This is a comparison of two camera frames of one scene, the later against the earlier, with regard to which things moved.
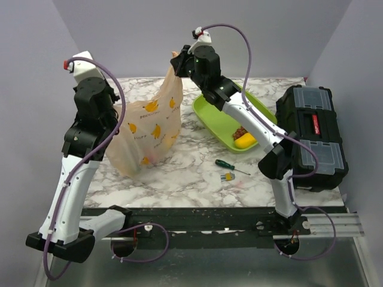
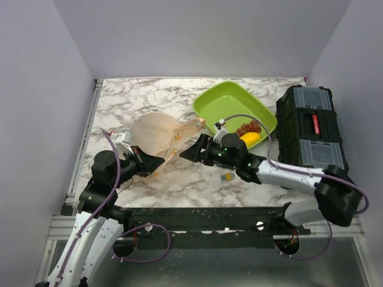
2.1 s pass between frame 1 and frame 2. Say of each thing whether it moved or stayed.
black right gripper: moved
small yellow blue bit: stayed
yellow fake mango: stayed
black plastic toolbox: stayed
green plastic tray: stayed
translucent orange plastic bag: moved
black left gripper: moved
